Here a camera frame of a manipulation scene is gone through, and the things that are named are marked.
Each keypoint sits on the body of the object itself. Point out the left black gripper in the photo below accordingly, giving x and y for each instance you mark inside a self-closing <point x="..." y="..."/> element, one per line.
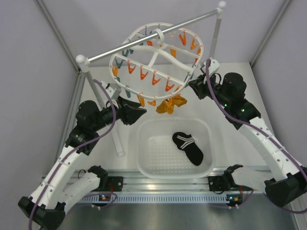
<point x="128" y="110"/>

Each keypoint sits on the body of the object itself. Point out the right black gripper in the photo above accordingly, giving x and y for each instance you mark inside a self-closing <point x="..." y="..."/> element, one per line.
<point x="199" y="85"/>

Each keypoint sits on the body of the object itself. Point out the mustard yellow sock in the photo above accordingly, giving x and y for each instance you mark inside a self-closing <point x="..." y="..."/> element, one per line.
<point x="179" y="101"/>
<point x="165" y="107"/>

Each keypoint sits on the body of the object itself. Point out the white oval clip hanger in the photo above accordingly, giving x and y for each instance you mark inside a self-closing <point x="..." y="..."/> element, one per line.
<point x="175" y="55"/>

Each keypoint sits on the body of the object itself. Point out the black striped sock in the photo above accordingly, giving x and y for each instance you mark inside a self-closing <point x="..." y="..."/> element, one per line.
<point x="187" y="143"/>

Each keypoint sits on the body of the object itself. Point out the orange clothes peg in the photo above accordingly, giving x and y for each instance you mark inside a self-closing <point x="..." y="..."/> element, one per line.
<point x="154" y="79"/>
<point x="168" y="86"/>
<point x="141" y="100"/>

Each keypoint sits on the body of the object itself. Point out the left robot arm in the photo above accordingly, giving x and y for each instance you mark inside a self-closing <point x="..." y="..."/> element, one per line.
<point x="49" y="204"/>

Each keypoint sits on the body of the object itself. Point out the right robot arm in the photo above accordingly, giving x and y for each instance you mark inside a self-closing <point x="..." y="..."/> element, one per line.
<point x="287" y="180"/>

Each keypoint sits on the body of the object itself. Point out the white laundry basket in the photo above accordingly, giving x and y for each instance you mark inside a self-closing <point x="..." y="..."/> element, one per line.
<point x="159" y="158"/>

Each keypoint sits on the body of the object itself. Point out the white drying rack stand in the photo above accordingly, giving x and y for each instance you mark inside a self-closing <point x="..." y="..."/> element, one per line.
<point x="85" y="62"/>

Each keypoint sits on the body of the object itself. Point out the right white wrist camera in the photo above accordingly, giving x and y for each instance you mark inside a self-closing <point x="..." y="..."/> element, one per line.
<point x="213" y="67"/>

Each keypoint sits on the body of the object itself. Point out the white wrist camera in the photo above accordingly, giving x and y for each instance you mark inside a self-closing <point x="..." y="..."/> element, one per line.
<point x="213" y="67"/>
<point x="112" y="89"/>

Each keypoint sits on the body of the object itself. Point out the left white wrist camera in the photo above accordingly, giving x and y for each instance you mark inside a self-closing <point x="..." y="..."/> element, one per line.
<point x="112" y="89"/>

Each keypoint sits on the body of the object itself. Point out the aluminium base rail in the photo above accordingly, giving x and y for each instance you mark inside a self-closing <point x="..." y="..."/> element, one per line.
<point x="129" y="187"/>

